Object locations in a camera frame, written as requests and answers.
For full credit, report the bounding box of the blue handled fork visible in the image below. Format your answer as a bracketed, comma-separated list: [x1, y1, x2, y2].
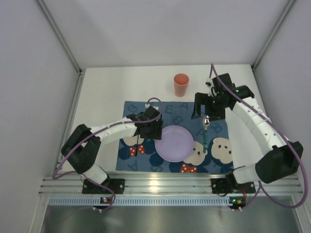
[135, 135, 139, 157]

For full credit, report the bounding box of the green handled metal spoon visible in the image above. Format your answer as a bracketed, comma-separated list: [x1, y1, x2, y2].
[202, 115, 210, 153]

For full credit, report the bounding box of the orange plastic cup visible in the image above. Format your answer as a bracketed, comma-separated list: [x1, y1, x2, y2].
[173, 73, 190, 97]

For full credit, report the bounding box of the purple plastic plate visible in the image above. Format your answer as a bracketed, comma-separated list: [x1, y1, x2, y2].
[155, 125, 194, 163]

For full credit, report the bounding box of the blue cartoon placemat cloth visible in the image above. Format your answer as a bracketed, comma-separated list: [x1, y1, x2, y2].
[116, 102, 233, 173]

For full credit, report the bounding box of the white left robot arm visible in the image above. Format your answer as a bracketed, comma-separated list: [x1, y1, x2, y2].
[61, 106, 163, 184]

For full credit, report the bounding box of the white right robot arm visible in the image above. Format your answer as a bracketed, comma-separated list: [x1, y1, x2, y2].
[191, 73, 303, 184]

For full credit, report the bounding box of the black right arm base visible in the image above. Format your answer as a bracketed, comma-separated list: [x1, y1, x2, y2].
[210, 178, 256, 195]

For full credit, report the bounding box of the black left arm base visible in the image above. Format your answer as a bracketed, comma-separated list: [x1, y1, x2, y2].
[82, 178, 125, 194]

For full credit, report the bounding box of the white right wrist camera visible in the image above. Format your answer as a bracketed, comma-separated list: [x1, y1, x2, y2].
[205, 77, 213, 88]

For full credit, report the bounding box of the aluminium mounting rail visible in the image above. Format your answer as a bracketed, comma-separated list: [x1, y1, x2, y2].
[39, 172, 303, 196]

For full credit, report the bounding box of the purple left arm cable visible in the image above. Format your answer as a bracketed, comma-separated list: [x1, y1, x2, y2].
[52, 97, 163, 207]

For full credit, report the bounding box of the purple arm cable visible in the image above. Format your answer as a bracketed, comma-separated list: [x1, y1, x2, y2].
[52, 97, 163, 207]
[210, 63, 306, 209]

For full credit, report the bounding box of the white slotted cable duct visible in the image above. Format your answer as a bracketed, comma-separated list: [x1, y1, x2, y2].
[49, 196, 243, 206]

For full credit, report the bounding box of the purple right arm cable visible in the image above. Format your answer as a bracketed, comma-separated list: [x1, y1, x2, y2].
[210, 63, 306, 209]

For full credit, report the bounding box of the left aluminium frame post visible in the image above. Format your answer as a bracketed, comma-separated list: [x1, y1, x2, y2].
[36, 0, 85, 73]

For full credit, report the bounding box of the aluminium frame post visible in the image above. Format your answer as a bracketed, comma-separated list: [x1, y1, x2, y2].
[251, 0, 298, 71]
[36, 0, 85, 73]

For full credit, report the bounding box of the right aluminium frame post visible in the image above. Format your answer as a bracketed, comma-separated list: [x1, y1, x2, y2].
[251, 0, 298, 71]

